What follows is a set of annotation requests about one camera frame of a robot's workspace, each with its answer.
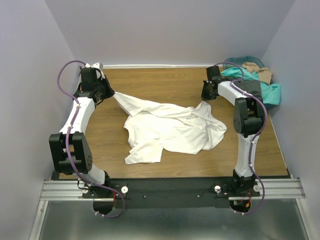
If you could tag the dark grey t shirt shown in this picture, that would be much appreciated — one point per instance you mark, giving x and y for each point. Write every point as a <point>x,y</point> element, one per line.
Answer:
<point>252,87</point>

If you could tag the teal t shirt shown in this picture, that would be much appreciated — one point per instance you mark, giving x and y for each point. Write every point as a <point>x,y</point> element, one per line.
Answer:
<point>271,94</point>

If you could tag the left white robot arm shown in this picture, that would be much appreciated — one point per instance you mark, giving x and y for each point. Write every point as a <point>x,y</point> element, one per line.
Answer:
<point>69,148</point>

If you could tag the white t shirt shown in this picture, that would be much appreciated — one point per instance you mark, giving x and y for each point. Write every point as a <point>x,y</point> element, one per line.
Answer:
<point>153,127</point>

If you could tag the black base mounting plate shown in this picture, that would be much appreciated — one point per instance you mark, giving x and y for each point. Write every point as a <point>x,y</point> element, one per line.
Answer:
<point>169,193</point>

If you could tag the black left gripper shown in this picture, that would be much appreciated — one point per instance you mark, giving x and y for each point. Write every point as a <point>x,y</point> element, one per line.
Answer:
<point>106,88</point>

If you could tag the aluminium front frame rail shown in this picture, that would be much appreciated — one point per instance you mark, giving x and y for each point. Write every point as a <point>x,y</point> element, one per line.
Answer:
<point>67,190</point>

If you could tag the tan t shirt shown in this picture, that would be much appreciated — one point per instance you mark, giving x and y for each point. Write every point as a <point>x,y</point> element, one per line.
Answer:
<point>264,74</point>

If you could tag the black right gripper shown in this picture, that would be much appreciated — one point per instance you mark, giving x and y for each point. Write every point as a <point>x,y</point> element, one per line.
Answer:
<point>207,91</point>

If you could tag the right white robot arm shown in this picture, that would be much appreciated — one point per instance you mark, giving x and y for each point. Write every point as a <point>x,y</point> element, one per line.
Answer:
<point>249,120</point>

